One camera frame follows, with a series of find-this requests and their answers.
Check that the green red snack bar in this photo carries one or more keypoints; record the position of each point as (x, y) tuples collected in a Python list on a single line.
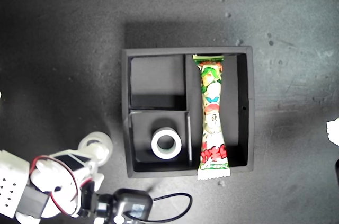
[(213, 128)]

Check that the black tray with wells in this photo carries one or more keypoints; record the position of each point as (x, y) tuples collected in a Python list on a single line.
[(159, 81)]

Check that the black camera box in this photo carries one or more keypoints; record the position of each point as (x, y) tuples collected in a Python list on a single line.
[(132, 202)]

